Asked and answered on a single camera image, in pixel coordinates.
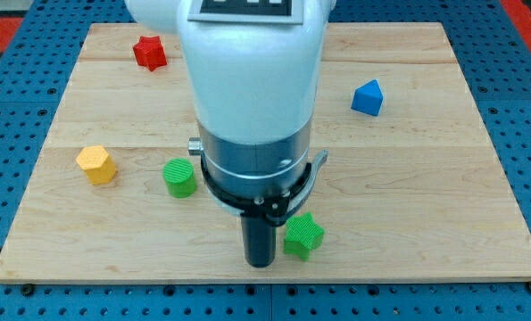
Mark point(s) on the green cylinder block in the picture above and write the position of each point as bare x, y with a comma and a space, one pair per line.
179, 177

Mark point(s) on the yellow hexagon block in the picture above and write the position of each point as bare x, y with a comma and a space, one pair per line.
97, 164

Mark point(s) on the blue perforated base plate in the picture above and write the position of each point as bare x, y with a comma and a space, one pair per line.
34, 71

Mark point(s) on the red star block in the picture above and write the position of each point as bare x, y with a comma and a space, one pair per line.
149, 52

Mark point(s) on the wooden board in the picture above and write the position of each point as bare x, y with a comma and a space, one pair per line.
416, 194

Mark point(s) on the green star block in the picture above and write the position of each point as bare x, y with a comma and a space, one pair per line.
303, 236

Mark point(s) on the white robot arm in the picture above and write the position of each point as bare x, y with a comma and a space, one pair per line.
254, 69

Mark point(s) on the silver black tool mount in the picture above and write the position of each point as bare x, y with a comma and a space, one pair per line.
269, 181

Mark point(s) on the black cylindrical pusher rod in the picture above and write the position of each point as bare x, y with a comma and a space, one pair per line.
259, 239

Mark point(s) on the blue triangular block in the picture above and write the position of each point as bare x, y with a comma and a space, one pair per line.
368, 98

